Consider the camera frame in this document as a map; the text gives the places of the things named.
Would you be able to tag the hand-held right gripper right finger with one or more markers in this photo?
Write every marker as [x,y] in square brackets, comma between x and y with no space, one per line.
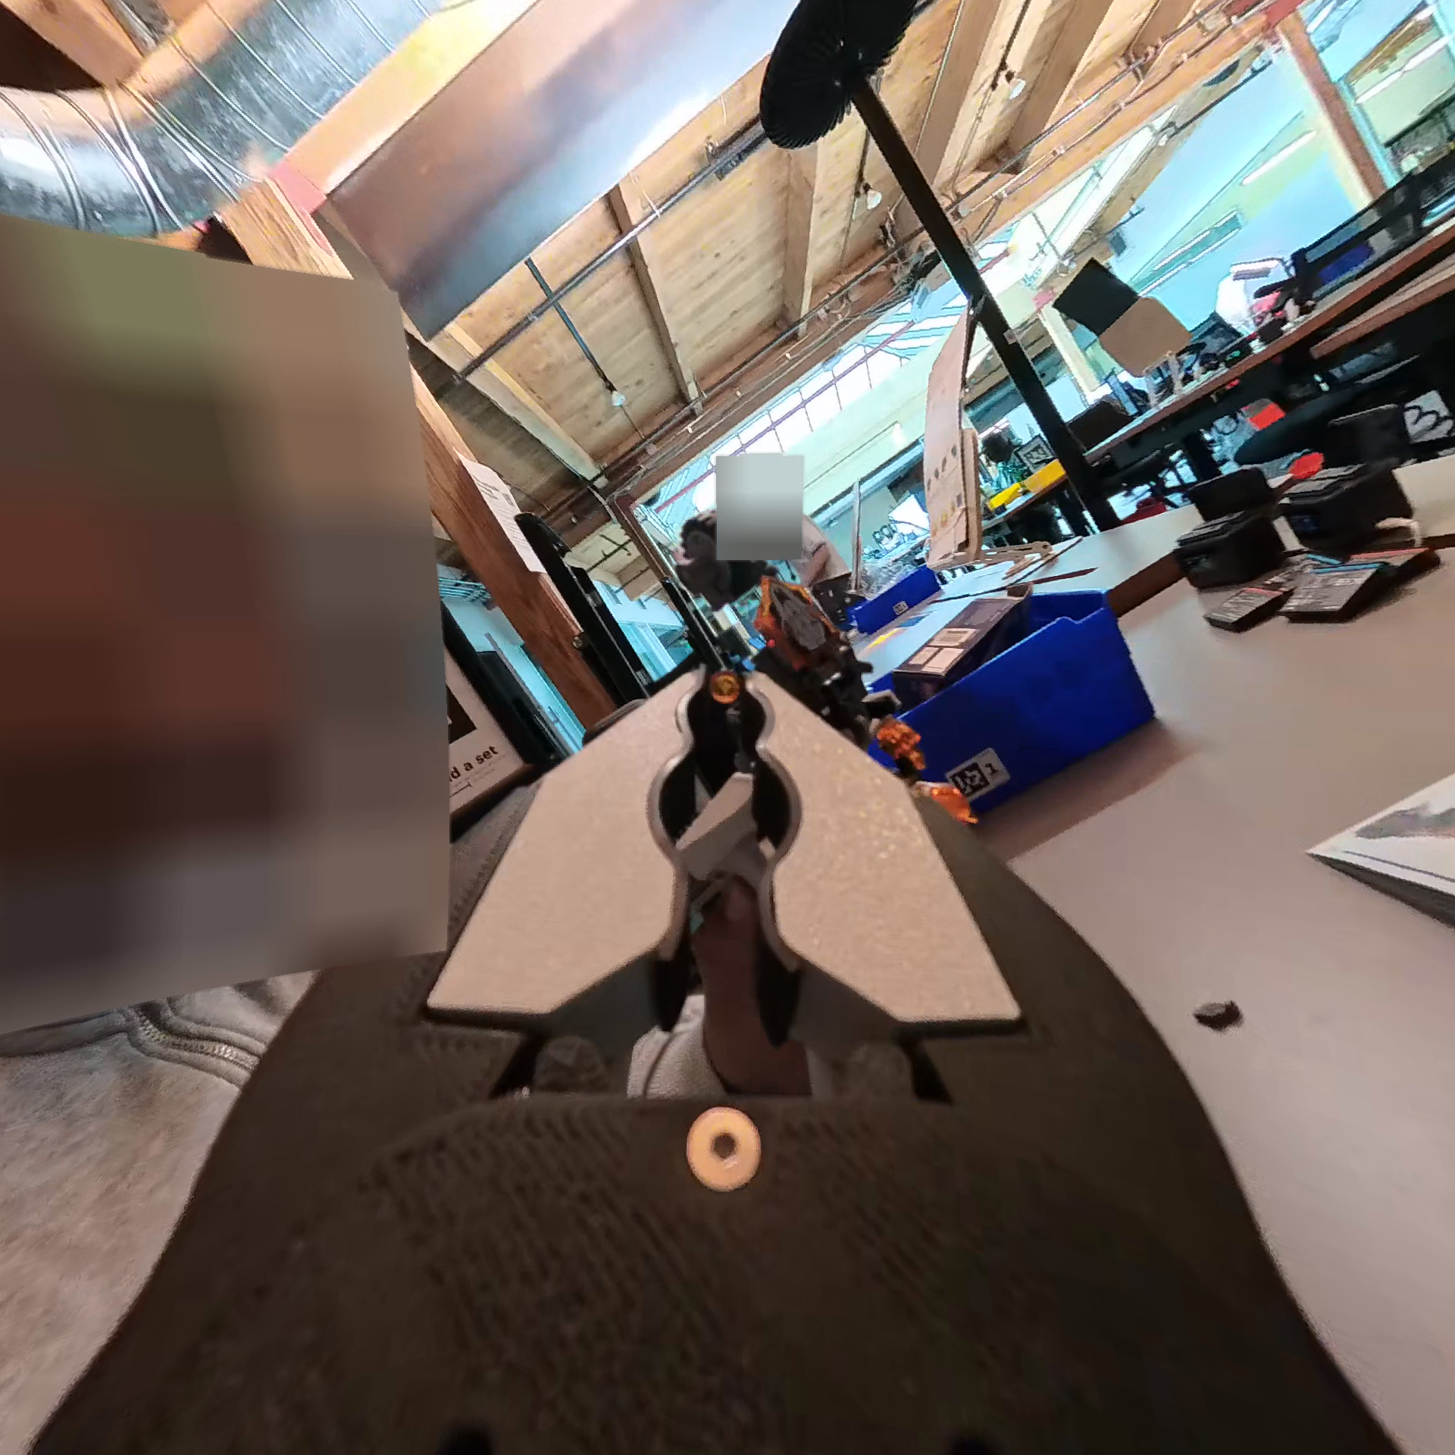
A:
[888,909]

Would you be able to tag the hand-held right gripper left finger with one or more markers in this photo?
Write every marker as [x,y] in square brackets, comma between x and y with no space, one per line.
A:
[558,909]

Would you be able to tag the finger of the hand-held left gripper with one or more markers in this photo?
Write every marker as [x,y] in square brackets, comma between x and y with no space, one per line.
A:
[717,825]

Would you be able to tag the orange round lego stud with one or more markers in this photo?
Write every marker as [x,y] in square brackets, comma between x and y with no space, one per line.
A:
[724,685]

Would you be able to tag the lego motorcycle model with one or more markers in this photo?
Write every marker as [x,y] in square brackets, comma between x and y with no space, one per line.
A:
[803,637]

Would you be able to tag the lego instruction booklet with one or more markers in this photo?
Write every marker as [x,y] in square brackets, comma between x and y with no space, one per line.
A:
[1399,847]

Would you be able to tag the person's left forearm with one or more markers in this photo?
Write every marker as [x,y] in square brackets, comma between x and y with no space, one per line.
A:
[664,1061]

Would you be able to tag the small black lego piece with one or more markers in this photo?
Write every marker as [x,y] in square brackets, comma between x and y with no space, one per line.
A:
[1217,1012]

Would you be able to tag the person's left hand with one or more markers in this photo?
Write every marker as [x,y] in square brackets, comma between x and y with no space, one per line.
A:
[739,987]

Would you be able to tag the framed marker sign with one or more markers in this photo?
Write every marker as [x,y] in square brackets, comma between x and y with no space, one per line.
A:
[484,737]

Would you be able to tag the blue plastic bin white tag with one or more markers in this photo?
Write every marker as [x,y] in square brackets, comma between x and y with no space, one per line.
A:
[1046,705]
[899,598]

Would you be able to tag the dark cardboard box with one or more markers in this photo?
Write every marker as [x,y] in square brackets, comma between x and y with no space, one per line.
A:
[961,641]

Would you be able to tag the wooden pillar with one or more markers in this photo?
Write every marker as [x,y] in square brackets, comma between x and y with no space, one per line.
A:
[500,615]

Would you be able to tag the white paper notice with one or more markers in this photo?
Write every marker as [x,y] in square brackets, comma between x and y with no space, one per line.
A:
[500,511]

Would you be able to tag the small black battery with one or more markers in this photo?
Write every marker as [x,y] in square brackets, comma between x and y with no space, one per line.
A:
[1342,585]
[1250,601]

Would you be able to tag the person's grey hoodie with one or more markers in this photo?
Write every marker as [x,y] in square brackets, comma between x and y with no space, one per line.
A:
[114,1136]

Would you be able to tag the long black pole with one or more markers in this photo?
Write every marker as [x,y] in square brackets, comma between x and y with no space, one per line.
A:
[967,286]

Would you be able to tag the black office chair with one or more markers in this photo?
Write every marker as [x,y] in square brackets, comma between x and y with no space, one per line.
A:
[1307,427]

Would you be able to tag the wooden desk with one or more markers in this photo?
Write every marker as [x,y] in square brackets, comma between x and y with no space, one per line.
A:
[1307,341]

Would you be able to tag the silver ventilation duct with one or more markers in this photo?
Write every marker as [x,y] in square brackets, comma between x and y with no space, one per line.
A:
[114,114]

